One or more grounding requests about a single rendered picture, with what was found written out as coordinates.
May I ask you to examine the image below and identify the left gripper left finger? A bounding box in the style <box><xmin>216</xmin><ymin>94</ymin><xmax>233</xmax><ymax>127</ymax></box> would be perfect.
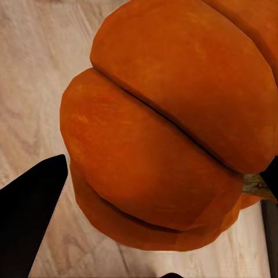
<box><xmin>0</xmin><ymin>154</ymin><xmax>68</xmax><ymax>278</ymax></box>

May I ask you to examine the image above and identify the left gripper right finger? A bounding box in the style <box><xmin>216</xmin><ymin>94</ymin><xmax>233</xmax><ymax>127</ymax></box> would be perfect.
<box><xmin>259</xmin><ymin>156</ymin><xmax>278</xmax><ymax>201</ymax></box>

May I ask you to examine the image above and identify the pumpkin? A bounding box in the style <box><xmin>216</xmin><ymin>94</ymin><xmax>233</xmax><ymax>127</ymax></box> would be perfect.
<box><xmin>60</xmin><ymin>0</ymin><xmax>278</xmax><ymax>251</ymax></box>

